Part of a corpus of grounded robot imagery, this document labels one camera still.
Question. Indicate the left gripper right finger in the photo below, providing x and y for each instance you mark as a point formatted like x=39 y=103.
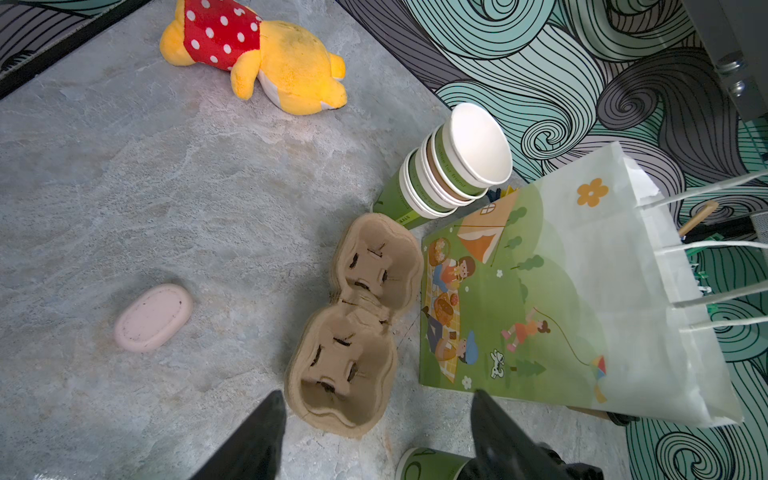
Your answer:
x=502 y=450

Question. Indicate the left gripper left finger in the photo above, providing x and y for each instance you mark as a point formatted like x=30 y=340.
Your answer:
x=253 y=451

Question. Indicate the green paper coffee cup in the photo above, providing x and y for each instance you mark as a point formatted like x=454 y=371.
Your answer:
x=421 y=463

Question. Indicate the white paper takeout bag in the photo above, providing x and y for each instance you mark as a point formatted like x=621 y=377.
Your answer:
x=575 y=290

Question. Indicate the stack of pulp cup carriers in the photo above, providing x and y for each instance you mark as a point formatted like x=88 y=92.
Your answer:
x=340 y=377

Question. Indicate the pink oval soap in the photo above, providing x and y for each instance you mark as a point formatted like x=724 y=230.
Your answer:
x=153 y=318

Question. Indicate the stack of paper cups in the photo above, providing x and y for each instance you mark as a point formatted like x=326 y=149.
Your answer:
x=453 y=167

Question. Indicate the wrapped straws bundle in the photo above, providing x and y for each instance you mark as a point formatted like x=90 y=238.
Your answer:
x=700 y=241

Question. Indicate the yellow bear plush toy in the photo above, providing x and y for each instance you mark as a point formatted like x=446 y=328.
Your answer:
x=293 y=67

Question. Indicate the black wall shelf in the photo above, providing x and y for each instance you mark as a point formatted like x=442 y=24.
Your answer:
x=734 y=34

